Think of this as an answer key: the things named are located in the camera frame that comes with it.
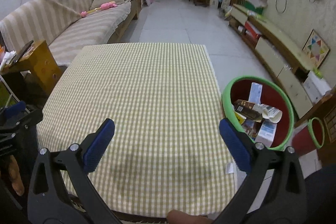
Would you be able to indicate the dark brown box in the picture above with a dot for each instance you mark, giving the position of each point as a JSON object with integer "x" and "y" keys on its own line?
{"x": 245, "y": 108}

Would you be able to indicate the chinese checkers board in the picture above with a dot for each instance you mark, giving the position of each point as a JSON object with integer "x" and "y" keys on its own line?
{"x": 316, "y": 49}

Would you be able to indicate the long wooden tv cabinet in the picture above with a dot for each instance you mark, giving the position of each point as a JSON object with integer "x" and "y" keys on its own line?
{"x": 288, "y": 65}

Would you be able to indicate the wooden side table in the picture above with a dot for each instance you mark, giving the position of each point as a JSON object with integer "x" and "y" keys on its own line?
{"x": 40, "y": 62}

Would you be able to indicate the pink toy wand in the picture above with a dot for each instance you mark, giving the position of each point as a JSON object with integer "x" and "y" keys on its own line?
{"x": 104, "y": 6}

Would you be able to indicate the green box with papers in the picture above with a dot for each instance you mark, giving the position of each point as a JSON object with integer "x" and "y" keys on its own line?
{"x": 257, "y": 6}

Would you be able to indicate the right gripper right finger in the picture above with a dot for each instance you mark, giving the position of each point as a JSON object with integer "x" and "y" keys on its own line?
{"x": 285, "y": 200}

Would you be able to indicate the red bin green rim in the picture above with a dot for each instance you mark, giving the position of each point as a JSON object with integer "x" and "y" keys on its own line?
{"x": 272, "y": 95}

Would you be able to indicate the green checkered tablecloth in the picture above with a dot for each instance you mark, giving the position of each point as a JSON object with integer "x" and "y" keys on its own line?
{"x": 164, "y": 99}

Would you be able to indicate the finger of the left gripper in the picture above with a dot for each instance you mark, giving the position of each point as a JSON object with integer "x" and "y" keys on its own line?
{"x": 14, "y": 109}

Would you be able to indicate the small red bin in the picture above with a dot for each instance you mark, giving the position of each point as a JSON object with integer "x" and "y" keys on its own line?
{"x": 311, "y": 137}

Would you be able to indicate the beige striped sofa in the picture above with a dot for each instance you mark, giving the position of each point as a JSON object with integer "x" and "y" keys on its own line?
{"x": 60, "y": 24}

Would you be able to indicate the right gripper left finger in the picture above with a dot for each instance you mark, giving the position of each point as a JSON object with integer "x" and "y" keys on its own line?
{"x": 49, "y": 200}

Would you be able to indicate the yellow white package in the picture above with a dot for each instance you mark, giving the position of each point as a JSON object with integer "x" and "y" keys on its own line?
{"x": 241, "y": 118}

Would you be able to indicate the blue white toothpaste box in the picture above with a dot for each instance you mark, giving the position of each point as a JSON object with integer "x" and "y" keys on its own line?
{"x": 255, "y": 93}

